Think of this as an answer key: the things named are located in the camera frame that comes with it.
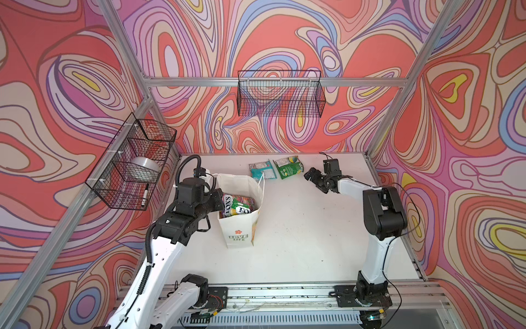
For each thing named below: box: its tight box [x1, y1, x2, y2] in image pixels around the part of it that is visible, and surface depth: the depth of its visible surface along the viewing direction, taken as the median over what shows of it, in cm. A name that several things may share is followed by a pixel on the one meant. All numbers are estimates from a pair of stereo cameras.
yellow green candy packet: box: [230, 195, 256, 216], surface depth 74 cm
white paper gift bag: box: [213, 172, 266, 249], surface depth 77 cm
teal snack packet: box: [248, 159, 277, 182], surface depth 111 cm
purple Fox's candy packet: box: [221, 193, 234, 218], surface depth 80 cm
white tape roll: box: [125, 156, 161, 182], surface depth 74 cm
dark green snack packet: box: [272, 155, 305, 180], surface depth 111 cm
